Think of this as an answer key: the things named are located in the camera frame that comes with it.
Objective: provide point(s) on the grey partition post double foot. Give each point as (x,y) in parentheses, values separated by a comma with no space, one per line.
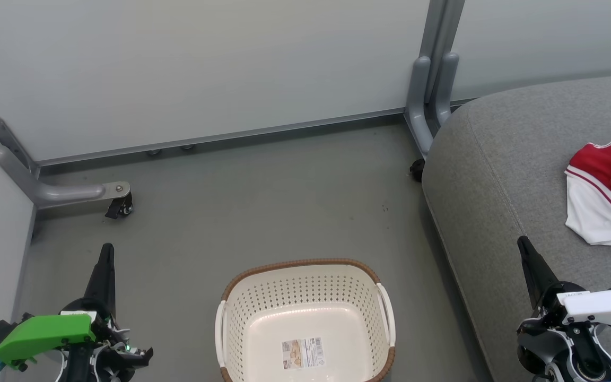
(427,79)

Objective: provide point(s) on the cream perforated laundry basket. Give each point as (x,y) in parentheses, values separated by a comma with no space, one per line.
(305,286)

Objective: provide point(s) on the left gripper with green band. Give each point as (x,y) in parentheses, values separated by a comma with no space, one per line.
(120,355)

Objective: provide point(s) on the grey fabric sofa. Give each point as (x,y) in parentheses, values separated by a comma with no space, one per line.
(496,159)

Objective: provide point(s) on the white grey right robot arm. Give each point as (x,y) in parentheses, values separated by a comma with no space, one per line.
(592,369)

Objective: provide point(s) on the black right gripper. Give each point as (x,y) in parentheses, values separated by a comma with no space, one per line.
(555,321)

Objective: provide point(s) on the black caster wheel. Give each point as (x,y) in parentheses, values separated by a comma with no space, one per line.
(123,208)
(417,170)

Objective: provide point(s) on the paper label sticker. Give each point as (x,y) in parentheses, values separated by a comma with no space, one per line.
(302,353)

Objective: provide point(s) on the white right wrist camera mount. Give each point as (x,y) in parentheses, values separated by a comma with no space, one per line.
(602,305)

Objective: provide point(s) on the grey partition post with leg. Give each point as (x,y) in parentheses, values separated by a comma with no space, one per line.
(61,192)

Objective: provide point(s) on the green left wrist camera mount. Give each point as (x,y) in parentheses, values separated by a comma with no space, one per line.
(40,331)

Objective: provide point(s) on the red and white jersey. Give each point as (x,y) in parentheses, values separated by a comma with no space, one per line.
(597,217)

